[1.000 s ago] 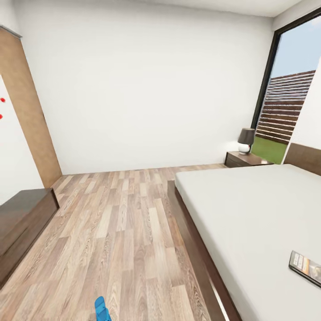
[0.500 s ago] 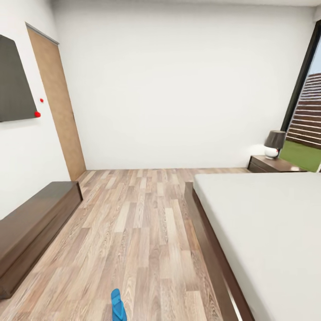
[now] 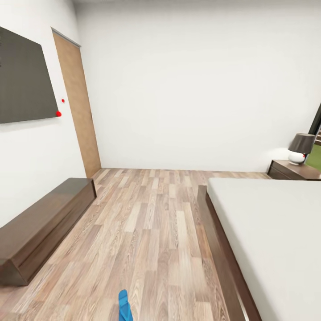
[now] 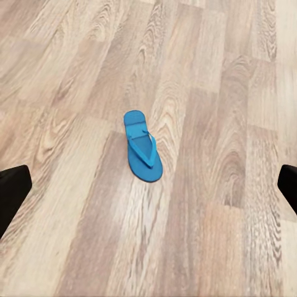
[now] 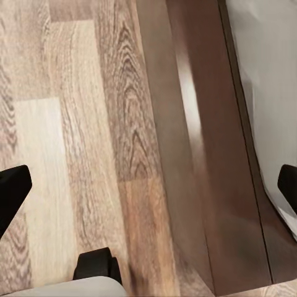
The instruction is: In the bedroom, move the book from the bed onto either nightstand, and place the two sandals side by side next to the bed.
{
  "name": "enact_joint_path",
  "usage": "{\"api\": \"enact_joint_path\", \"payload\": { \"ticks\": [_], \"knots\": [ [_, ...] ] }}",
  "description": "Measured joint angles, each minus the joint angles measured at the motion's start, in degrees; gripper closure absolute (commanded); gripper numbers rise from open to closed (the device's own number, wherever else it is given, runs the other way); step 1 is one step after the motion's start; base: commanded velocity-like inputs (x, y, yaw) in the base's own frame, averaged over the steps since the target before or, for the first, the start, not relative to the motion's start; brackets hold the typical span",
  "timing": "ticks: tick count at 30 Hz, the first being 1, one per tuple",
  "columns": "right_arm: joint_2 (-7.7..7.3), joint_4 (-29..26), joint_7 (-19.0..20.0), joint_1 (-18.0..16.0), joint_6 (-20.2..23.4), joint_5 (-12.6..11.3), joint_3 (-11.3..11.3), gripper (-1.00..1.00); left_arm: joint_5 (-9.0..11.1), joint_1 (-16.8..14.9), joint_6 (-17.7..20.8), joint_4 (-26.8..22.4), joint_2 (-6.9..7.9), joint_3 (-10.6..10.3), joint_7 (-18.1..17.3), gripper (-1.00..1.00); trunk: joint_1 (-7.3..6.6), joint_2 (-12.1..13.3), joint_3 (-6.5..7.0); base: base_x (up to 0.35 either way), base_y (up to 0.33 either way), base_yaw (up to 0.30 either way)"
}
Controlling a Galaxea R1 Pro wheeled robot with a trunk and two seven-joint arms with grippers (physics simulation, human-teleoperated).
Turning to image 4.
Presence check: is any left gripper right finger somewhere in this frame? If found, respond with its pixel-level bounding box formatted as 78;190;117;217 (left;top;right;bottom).
277;164;297;214

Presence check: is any sandal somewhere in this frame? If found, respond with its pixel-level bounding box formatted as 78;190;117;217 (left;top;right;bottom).
124;111;163;182

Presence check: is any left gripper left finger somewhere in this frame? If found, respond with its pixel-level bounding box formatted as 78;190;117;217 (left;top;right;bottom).
0;165;32;239

